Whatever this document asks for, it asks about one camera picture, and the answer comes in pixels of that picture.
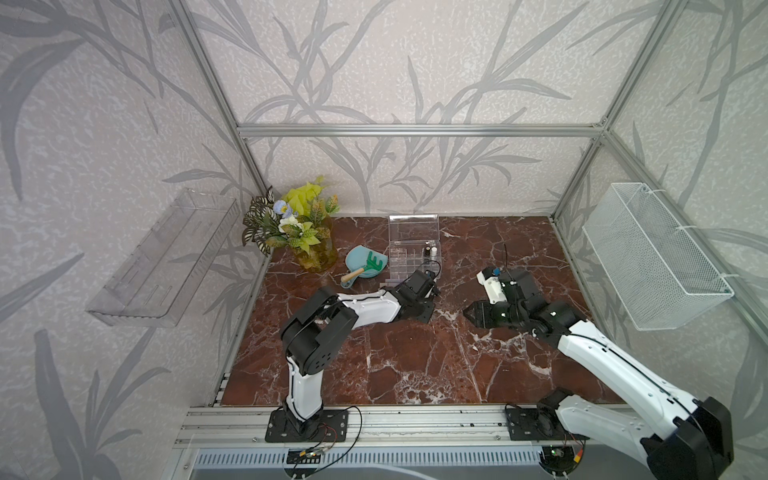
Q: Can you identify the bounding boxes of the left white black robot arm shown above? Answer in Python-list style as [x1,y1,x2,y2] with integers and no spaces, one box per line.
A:
[280,269,438,436]

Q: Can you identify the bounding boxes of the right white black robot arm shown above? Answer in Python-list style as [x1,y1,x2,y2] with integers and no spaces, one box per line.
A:
[463,267,734,479]

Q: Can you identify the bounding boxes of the clear acrylic lipstick organizer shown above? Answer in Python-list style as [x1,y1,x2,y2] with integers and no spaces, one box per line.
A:
[387,214,442,285]

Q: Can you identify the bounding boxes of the green toy rake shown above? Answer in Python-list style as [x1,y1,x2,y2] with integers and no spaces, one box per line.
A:
[365,251,387,272]

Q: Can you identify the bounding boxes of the teal toy shovel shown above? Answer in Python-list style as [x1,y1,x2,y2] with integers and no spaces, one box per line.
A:
[340,245,388,289]

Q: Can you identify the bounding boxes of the artificial flowers in yellow vase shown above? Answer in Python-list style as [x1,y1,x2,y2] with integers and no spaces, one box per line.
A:
[241,176,339,273]

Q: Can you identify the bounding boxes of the right electronics board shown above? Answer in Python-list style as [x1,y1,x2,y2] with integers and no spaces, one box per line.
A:
[538,446,584,479]

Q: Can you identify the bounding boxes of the electronics board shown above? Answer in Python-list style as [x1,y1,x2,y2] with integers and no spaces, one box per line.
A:
[285,449,324,465]
[538,446,584,479]

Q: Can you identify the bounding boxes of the left electronics board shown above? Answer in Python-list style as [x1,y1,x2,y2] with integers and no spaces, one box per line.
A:
[285,449,324,465]

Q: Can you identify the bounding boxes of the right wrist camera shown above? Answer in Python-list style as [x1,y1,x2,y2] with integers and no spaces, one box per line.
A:
[476,267,507,304]

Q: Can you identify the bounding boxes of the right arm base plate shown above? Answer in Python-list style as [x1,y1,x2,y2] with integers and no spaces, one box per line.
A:
[504,388,587,441]

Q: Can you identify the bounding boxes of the white wire mesh basket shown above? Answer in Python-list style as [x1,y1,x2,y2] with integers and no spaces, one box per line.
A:
[583,182,734,331]

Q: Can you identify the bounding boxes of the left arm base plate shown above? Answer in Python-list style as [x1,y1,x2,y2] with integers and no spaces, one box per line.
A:
[265,408,349,443]

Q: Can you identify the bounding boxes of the aluminium front rail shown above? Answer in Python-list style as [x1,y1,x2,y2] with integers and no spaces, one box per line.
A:
[173,403,679,450]

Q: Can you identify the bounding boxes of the clear plastic wall shelf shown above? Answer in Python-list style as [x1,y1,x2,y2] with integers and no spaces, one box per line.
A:
[86,188,241,328]

